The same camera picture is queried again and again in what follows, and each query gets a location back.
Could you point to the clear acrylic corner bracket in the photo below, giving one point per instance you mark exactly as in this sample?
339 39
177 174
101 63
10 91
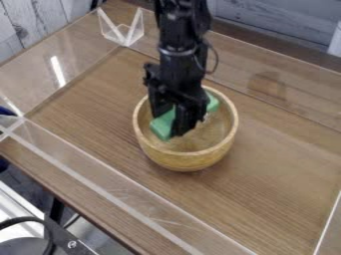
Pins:
122 34

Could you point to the brown wooden bowl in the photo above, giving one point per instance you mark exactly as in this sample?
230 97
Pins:
202 147

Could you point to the black metal bracket with bolt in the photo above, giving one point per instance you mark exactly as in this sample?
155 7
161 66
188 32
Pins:
63 243

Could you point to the clear acrylic tray walls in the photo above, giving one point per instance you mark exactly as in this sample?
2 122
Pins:
268 201

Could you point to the black metal table leg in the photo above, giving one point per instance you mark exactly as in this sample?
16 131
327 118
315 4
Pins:
56 210

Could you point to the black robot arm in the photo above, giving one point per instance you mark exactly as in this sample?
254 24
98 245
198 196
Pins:
184 22

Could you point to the green rectangular block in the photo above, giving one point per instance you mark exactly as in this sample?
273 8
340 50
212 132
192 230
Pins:
161 124

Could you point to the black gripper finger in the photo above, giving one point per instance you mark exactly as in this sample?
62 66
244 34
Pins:
161 100
188 113

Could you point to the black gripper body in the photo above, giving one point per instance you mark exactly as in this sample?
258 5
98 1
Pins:
180 72

